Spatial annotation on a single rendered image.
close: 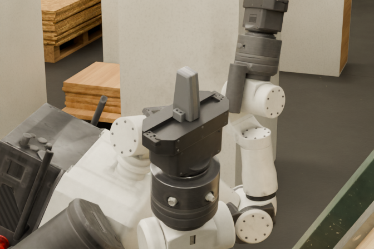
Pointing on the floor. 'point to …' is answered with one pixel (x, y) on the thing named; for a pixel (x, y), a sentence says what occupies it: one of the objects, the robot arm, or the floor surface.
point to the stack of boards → (68, 8)
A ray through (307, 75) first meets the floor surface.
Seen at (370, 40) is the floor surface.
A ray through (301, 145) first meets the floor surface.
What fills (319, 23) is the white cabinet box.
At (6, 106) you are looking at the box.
